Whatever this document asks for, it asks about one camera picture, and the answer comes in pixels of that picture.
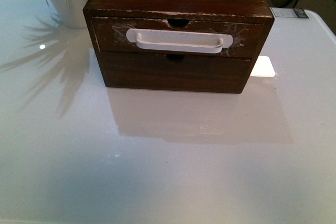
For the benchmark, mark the dark printed label card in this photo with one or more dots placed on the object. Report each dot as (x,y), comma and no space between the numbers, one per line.
(289,13)

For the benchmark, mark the white plant pot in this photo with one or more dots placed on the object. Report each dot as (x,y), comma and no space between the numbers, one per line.
(70,12)

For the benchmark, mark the wooden drawer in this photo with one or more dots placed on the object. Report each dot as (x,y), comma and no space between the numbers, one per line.
(110,33)
(195,73)

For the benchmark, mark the white drawer handle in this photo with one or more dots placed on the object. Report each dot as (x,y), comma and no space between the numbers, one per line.
(183,41)

